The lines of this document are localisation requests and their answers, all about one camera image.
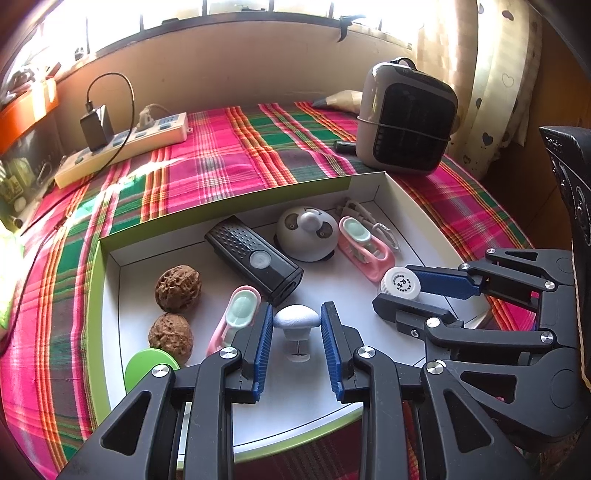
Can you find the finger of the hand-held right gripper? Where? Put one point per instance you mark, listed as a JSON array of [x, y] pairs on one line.
[[415, 311], [443, 281]]

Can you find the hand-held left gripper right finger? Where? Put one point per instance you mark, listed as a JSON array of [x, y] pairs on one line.
[[332, 350]]

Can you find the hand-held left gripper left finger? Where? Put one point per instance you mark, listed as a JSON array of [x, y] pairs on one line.
[[261, 350]]

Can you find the white round container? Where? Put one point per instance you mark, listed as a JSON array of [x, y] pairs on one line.
[[400, 284]]

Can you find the pink clip with mint pad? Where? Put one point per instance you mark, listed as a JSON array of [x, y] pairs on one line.
[[238, 314], [364, 247]]

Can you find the white mushroom-shaped knob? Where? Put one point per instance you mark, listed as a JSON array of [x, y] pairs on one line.
[[295, 318]]

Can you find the brown wrinkled walnut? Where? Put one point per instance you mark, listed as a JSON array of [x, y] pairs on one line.
[[170, 337], [178, 288]]

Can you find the black rectangular flashlight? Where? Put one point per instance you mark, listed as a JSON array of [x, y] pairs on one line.
[[249, 256]]

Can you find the green topped white knob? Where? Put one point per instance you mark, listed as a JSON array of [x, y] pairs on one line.
[[145, 367]]

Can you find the white panda-shaped gadget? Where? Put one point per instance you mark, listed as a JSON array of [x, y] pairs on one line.
[[304, 235]]

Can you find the green white cardboard box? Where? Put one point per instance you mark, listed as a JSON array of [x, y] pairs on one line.
[[152, 258]]

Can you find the heart print curtain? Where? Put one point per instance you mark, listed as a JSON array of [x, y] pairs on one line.
[[489, 83]]

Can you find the grey space heater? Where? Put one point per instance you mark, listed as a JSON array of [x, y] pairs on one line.
[[406, 115]]

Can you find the pink green plaid blanket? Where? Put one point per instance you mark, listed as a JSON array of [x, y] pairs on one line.
[[231, 152]]

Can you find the white power strip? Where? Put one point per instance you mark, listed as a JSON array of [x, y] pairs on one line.
[[138, 138]]

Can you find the white plug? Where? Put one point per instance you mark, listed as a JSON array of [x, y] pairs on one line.
[[147, 117]]

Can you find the black hanging hook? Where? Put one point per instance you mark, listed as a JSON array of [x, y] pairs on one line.
[[344, 27]]

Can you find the black charger adapter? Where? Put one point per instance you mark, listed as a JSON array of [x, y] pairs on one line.
[[97, 129]]

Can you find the small green carton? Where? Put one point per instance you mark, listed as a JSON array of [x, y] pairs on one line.
[[11, 184]]

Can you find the window with metal bars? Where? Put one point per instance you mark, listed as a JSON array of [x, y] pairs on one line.
[[231, 9]]

